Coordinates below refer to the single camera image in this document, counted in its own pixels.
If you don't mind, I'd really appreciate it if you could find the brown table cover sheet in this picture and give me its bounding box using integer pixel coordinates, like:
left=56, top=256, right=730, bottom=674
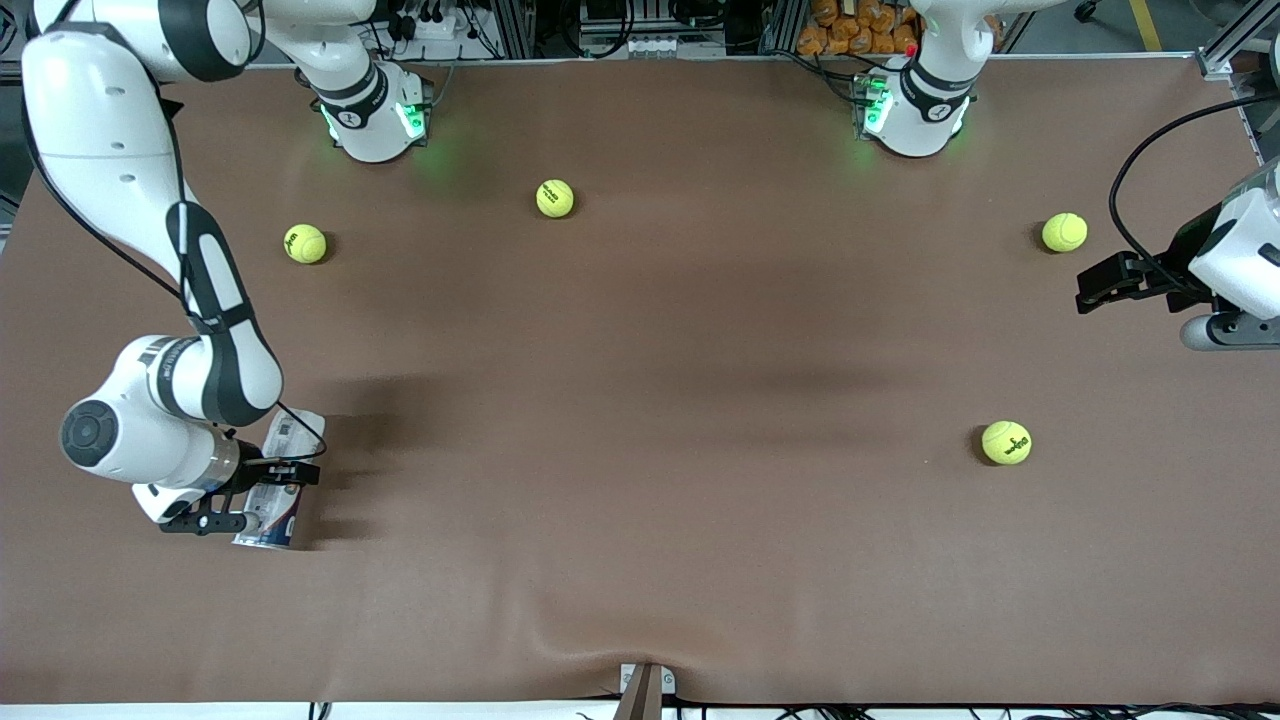
left=0, top=55, right=1280, bottom=706

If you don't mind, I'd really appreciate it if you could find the grey metal mounting bracket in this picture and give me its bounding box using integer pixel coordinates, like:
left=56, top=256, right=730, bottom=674
left=612, top=662, right=677, bottom=720

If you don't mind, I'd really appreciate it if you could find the white power strip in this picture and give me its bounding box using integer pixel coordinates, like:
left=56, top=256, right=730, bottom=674
left=395, top=10, right=471, bottom=43

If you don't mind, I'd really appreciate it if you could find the aluminium frame profile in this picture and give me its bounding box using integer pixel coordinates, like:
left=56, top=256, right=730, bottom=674
left=1195, top=0, right=1280, bottom=81
left=497, top=0, right=536, bottom=59
left=760, top=0, right=806, bottom=56

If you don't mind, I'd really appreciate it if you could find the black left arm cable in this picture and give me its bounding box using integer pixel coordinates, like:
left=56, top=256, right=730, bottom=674
left=1110, top=92, right=1280, bottom=296

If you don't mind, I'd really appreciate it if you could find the pile of orange packets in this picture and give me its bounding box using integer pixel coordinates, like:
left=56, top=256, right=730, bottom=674
left=797, top=0, right=919, bottom=58

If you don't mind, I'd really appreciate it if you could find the grey electronics box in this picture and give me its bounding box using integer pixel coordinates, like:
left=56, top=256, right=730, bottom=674
left=580, top=0, right=726, bottom=59

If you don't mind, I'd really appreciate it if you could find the white blue tennis ball can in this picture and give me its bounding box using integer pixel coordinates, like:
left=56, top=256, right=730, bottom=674
left=232, top=408, right=327, bottom=551

